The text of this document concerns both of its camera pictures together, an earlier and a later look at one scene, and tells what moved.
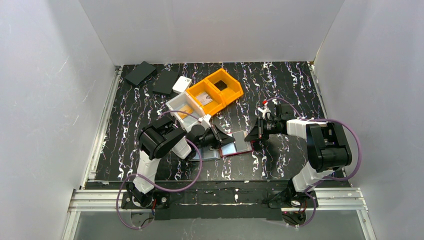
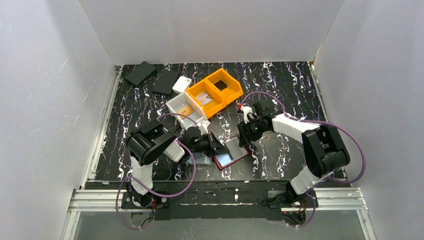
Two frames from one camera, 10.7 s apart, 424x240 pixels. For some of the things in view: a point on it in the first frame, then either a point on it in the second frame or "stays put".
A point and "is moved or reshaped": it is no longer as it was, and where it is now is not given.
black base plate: x=218 y=201 stays put
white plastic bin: x=187 y=112 stays put
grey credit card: x=240 y=143 is moved or reshaped
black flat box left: x=140 y=72 stays put
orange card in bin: x=187 y=109 stays put
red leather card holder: x=230 y=149 to x=224 y=160
